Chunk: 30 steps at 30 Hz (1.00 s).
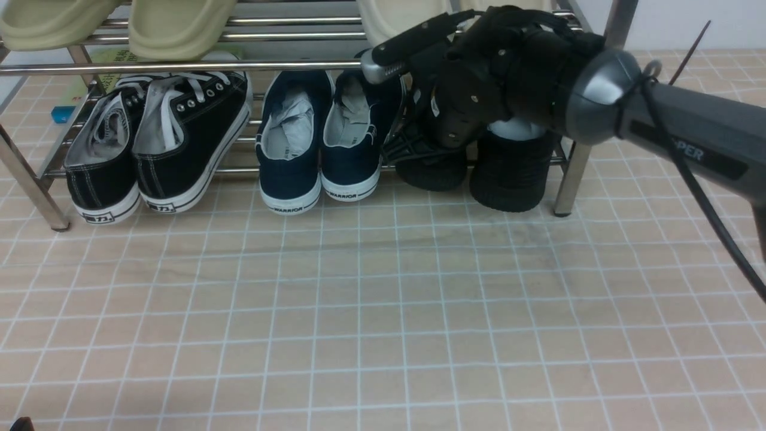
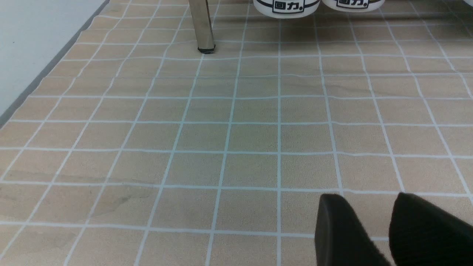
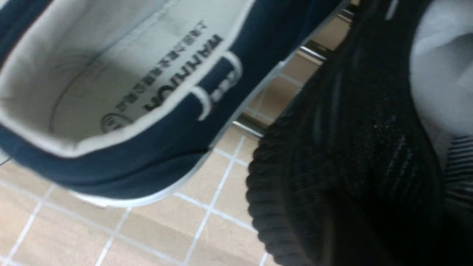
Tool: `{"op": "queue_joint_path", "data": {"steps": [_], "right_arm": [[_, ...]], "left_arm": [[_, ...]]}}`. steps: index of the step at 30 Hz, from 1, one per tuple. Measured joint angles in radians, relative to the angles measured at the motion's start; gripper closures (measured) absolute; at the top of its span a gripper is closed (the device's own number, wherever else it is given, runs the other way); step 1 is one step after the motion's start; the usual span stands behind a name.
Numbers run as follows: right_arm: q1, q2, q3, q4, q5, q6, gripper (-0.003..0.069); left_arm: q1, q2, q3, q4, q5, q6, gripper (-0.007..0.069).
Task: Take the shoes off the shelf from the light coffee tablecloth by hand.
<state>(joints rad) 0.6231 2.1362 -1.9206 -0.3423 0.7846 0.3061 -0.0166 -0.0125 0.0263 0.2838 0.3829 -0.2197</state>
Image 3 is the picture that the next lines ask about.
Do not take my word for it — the navy Warrior sneaker right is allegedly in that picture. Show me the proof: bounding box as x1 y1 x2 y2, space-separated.
0 0 348 208

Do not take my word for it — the black knit sneaker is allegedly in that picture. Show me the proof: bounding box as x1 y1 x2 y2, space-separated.
246 0 473 266

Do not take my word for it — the silver metal shoe rack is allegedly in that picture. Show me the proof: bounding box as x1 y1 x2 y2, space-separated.
231 7 357 138

